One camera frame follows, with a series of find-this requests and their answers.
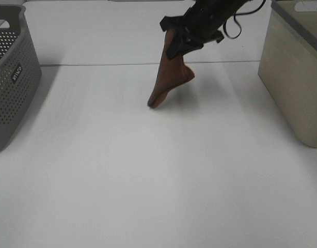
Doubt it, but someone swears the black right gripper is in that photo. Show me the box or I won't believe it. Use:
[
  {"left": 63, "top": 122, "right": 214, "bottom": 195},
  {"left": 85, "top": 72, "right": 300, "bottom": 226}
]
[{"left": 160, "top": 0, "right": 247, "bottom": 59}]

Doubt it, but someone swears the brown towel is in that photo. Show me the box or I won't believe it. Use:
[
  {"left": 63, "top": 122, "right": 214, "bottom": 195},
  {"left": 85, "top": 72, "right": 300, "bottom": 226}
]
[{"left": 147, "top": 29, "right": 195, "bottom": 109}]

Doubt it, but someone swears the beige storage bin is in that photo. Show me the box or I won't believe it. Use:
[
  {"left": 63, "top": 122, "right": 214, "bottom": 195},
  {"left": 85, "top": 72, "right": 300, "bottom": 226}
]
[{"left": 258, "top": 1, "right": 317, "bottom": 148}]

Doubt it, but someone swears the grey perforated plastic basket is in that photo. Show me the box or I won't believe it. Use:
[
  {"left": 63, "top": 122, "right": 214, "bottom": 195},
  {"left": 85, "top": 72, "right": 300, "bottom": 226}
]
[{"left": 0, "top": 5, "right": 42, "bottom": 151}]

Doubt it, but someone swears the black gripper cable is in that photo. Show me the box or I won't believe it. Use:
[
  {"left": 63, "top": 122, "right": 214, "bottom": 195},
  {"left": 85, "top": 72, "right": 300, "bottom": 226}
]
[{"left": 223, "top": 0, "right": 267, "bottom": 39}]

